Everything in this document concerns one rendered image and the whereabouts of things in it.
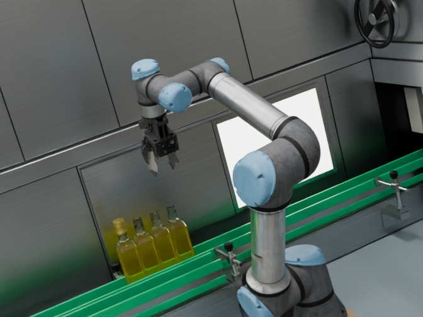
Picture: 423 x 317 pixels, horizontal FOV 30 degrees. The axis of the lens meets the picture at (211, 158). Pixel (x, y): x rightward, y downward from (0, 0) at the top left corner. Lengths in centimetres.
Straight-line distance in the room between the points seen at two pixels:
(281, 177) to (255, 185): 6
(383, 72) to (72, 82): 113
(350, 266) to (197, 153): 64
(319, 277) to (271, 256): 23
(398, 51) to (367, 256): 71
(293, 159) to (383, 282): 87
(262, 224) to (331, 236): 88
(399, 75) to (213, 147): 71
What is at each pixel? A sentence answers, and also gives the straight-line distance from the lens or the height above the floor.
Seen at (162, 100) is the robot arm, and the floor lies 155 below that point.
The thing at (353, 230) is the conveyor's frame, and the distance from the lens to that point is 279.
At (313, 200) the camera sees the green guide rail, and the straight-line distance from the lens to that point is 278.
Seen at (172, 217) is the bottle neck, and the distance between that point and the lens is 250.
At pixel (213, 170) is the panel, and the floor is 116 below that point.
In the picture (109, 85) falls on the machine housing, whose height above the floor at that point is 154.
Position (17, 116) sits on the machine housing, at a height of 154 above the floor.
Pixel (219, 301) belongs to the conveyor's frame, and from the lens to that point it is 248.
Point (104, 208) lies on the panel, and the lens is 256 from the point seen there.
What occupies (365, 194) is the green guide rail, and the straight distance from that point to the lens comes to 281.
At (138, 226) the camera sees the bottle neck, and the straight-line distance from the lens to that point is 247.
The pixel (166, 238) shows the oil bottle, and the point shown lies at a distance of 249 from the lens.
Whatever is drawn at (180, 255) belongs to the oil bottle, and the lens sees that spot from 253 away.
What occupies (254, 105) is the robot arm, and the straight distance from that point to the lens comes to 197.
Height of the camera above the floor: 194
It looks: 16 degrees down
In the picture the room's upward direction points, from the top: 15 degrees counter-clockwise
